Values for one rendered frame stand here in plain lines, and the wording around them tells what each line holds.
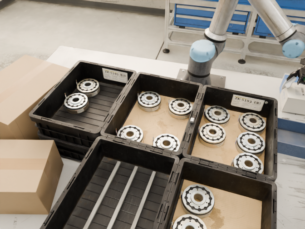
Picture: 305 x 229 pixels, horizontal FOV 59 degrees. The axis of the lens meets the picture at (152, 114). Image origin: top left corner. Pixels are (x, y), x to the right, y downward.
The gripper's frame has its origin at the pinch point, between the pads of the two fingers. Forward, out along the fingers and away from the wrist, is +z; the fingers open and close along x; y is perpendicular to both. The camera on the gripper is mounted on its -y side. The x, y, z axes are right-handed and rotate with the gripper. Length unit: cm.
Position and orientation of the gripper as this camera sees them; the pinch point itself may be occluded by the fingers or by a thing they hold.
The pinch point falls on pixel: (297, 90)
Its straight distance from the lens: 155.4
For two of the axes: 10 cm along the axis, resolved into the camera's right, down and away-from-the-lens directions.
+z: 0.0, 7.1, 7.1
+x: 9.7, 1.8, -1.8
